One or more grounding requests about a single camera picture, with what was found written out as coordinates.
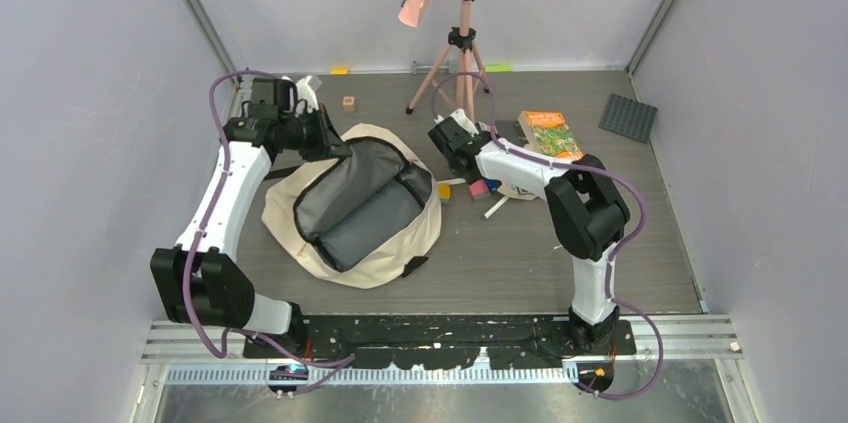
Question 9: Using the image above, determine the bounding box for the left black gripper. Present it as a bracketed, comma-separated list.
[279, 103, 351, 163]

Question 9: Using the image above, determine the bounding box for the white patterned book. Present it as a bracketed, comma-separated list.
[497, 183, 537, 201]

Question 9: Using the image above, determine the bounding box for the beige canvas backpack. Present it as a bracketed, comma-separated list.
[261, 123, 442, 289]

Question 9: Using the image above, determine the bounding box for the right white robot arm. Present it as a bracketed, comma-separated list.
[428, 110, 630, 354]

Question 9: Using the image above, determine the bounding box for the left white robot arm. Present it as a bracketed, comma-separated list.
[150, 70, 351, 357]

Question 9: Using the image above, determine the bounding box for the yellow capped white marker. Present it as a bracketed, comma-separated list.
[437, 178, 466, 186]

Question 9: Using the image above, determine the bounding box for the yellow orange eraser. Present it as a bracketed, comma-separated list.
[437, 183, 452, 204]

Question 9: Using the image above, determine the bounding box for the pink eraser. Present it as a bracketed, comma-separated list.
[468, 180, 490, 201]

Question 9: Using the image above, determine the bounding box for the blue small eraser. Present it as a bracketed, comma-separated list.
[485, 179, 501, 193]

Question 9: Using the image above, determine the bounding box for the small wooden cube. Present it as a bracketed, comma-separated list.
[342, 96, 356, 112]

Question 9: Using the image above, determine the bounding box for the black hardcover book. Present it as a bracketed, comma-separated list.
[495, 120, 528, 148]

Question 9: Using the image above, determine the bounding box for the blue capped white marker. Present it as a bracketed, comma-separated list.
[481, 196, 510, 220]

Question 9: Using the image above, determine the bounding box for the green tape piece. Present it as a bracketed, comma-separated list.
[485, 65, 512, 73]

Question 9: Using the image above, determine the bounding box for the orange green paperback book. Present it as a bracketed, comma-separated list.
[517, 111, 584, 161]

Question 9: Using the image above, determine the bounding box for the pink tripod stand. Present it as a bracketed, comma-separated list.
[405, 0, 486, 120]

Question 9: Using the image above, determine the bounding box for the dark grey studded plate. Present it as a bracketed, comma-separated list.
[599, 94, 658, 144]

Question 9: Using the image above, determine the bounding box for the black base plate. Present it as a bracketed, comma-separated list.
[243, 314, 637, 370]

